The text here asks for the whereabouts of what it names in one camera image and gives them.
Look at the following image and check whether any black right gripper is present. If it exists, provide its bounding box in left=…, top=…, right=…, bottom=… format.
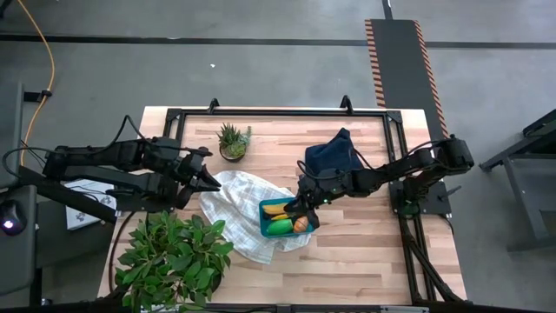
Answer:
left=284, top=169, right=348, bottom=230

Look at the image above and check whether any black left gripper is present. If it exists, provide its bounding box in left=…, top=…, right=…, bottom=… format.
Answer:
left=171, top=150, right=222, bottom=210

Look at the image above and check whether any green toy mango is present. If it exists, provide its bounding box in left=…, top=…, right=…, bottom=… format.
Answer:
left=266, top=218, right=295, bottom=236

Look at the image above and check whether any yellow toy banana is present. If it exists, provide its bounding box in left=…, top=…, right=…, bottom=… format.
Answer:
left=261, top=202, right=289, bottom=216

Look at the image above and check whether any teal plastic tupperware container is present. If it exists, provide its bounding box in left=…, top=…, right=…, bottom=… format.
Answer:
left=259, top=197, right=314, bottom=239

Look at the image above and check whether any white checked kitchen towel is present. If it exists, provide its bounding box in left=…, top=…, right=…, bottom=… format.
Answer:
left=198, top=170, right=312, bottom=265

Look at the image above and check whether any succulent in black pot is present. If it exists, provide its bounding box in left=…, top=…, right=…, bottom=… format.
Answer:
left=215, top=123, right=254, bottom=163

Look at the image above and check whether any navy blue cloth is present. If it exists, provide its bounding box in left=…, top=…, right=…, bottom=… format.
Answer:
left=304, top=127, right=365, bottom=176

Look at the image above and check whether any leafy green potted plant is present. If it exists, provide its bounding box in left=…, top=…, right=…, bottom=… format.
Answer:
left=113, top=210, right=235, bottom=313

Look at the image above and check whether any white paper sheet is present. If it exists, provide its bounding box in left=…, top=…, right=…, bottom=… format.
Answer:
left=63, top=178, right=117, bottom=230

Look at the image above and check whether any grey side desk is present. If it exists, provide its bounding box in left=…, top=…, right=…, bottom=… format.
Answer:
left=0, top=82, right=40, bottom=296

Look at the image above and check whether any black metal stand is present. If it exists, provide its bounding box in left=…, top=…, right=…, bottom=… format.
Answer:
left=479, top=108, right=556, bottom=253

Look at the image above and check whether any black aluminium table frame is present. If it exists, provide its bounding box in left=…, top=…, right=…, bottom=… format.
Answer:
left=162, top=95, right=468, bottom=305

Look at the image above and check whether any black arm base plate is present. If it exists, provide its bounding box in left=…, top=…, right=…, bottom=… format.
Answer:
left=388, top=180, right=453, bottom=216

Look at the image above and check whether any black floor cable cover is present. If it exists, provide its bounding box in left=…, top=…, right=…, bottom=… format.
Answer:
left=364, top=18, right=451, bottom=139

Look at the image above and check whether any yellow cable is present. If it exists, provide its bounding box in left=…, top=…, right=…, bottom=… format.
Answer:
left=17, top=0, right=56, bottom=169

